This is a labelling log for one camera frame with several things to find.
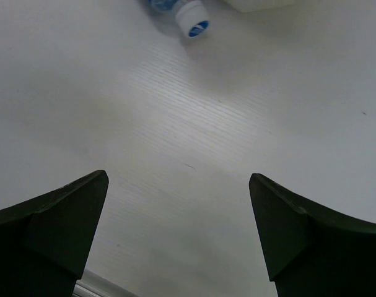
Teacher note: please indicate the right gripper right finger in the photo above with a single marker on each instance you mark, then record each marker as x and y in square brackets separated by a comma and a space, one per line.
[310, 249]

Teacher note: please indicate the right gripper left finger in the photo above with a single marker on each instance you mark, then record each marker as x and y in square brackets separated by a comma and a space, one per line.
[45, 241]

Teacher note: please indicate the blue label clear bottle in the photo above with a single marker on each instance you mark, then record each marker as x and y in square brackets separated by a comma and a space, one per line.
[191, 17]

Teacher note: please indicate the white plastic bin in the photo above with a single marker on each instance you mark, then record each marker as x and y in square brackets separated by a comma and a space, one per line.
[246, 6]

